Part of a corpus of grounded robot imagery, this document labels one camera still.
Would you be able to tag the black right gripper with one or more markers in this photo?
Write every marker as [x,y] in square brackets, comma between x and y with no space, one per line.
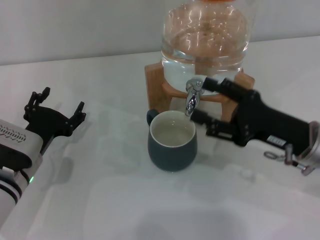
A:
[270,122]

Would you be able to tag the wooden jar stand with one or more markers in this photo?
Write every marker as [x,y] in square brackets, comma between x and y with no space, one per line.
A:
[155,87]

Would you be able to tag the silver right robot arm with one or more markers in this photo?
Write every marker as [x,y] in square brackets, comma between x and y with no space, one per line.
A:
[315,140]

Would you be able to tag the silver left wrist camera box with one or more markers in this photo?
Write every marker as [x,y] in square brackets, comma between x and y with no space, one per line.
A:
[17,140]

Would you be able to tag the black ceramic cup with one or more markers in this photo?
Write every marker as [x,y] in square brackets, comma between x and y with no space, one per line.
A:
[170,157]

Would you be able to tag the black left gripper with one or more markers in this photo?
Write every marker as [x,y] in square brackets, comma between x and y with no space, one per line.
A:
[47,122]

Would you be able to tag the clear glass water jar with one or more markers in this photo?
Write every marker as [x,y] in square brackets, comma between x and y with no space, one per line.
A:
[205,45]

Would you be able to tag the chrome faucet with lever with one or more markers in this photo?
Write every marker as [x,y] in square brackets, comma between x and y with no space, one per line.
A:
[192,100]

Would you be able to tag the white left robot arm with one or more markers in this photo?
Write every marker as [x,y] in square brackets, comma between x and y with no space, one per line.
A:
[7,195]

